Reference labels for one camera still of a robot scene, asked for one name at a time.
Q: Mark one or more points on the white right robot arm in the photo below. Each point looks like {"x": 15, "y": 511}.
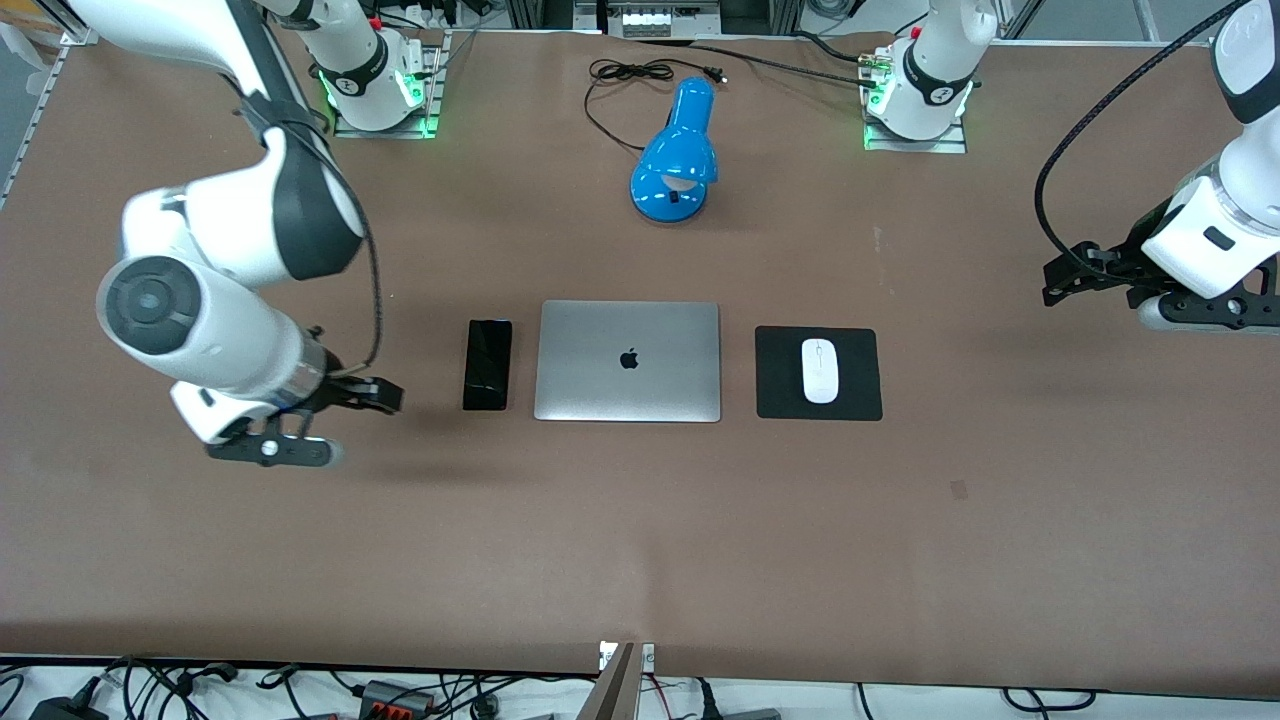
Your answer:
{"x": 230, "y": 300}

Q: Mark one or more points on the silver closed laptop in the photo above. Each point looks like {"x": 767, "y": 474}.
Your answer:
{"x": 628, "y": 390}

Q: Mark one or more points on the brown post with metal bracket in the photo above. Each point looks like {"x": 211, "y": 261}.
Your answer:
{"x": 622, "y": 685}

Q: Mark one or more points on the white power strip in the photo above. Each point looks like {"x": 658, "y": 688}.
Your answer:
{"x": 662, "y": 18}

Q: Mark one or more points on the blue desk lamp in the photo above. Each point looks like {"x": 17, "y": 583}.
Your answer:
{"x": 675, "y": 150}

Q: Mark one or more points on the white computer mouse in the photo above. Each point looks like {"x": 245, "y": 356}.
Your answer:
{"x": 820, "y": 372}

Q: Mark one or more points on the black smartphone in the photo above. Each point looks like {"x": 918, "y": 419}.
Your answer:
{"x": 487, "y": 365}

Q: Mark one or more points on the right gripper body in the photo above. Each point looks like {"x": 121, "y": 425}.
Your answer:
{"x": 334, "y": 392}

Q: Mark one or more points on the grey connector block orange levers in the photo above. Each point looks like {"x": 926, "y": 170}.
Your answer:
{"x": 395, "y": 700}

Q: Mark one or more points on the black power adapter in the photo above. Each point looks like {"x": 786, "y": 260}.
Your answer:
{"x": 68, "y": 710}

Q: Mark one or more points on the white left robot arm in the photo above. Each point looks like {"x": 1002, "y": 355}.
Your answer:
{"x": 935, "y": 80}

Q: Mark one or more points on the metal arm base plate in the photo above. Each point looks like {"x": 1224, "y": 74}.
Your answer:
{"x": 955, "y": 143}
{"x": 430, "y": 100}

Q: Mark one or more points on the aluminium frame rail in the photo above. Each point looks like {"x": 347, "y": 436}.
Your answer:
{"x": 30, "y": 130}

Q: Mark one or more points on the black mouse pad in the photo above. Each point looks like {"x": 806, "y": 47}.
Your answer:
{"x": 775, "y": 375}

